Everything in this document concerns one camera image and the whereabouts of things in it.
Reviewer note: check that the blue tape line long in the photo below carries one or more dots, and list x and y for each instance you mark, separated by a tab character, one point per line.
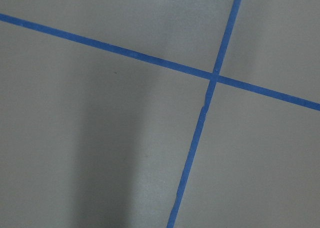
157	61

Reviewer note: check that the blue tape line crossing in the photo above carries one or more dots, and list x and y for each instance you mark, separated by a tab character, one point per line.
203	113

